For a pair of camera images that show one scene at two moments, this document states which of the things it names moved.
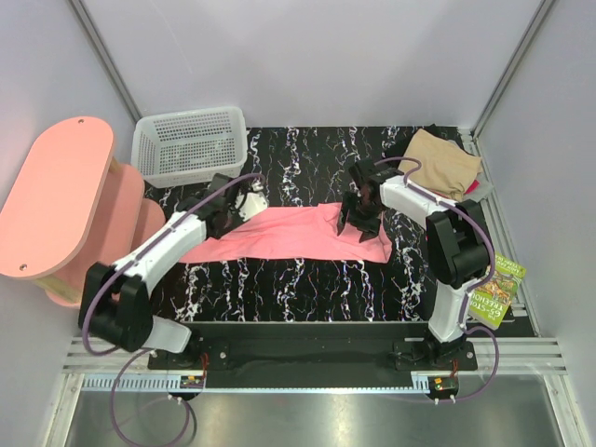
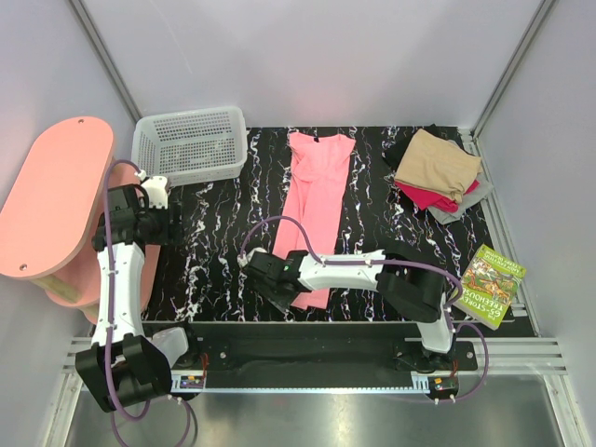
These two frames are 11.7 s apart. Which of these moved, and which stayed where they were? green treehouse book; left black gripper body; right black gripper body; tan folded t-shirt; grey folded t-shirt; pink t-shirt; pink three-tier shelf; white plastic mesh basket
Moved: right black gripper body; left black gripper body; pink t-shirt
Stayed: grey folded t-shirt; white plastic mesh basket; green treehouse book; pink three-tier shelf; tan folded t-shirt
